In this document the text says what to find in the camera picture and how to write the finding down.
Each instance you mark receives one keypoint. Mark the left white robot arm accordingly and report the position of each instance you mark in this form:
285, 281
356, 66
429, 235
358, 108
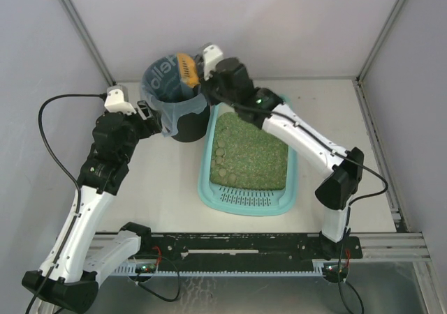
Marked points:
69, 278

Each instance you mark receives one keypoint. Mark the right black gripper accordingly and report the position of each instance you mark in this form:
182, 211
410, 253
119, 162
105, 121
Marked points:
206, 86

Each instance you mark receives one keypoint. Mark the green cat litter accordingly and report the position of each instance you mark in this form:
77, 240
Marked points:
246, 157

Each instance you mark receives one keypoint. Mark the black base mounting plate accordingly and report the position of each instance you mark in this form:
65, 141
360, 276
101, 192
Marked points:
245, 249

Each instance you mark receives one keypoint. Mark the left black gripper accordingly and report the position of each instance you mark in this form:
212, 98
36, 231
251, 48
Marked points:
150, 117

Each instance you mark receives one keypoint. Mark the orange litter scoop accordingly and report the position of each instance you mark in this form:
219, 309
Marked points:
187, 70

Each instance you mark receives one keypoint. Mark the blue slotted cable duct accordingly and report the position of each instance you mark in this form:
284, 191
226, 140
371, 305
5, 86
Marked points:
287, 268

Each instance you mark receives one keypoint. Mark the black trash bin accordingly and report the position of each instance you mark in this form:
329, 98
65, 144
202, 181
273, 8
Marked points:
192, 127

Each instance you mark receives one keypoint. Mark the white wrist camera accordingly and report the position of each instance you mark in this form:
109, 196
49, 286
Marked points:
116, 101
212, 55

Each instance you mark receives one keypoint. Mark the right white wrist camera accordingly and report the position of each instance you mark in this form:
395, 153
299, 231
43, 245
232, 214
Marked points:
212, 55

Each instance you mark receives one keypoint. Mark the blue plastic bin liner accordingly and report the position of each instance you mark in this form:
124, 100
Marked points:
165, 93

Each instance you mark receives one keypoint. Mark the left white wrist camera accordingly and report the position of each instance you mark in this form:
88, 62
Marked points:
116, 101

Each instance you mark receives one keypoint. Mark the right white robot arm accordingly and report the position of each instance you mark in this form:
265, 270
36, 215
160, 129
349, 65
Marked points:
340, 168

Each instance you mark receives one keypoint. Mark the teal litter box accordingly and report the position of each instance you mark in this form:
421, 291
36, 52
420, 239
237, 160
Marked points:
259, 202

